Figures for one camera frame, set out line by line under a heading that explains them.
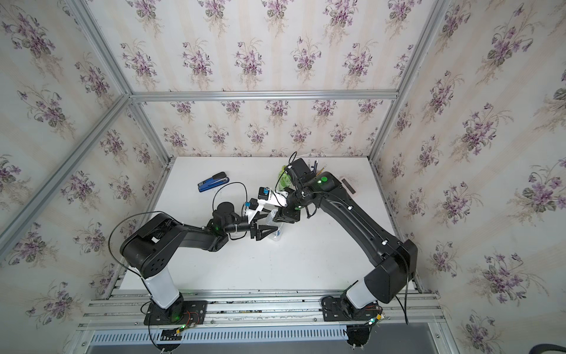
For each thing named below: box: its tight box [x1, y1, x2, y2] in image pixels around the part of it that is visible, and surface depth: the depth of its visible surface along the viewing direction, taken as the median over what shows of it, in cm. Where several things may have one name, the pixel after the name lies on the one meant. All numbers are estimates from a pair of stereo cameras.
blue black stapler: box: [197, 171, 230, 193], surface depth 109 cm
